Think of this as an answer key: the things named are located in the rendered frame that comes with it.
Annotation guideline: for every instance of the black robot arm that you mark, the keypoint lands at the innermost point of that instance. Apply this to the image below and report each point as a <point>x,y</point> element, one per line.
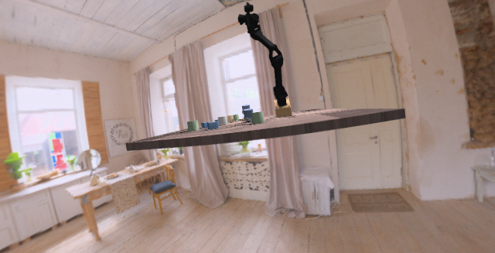
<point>276,61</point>

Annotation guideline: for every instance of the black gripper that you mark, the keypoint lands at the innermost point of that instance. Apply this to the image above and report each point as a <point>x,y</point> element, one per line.
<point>248,8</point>

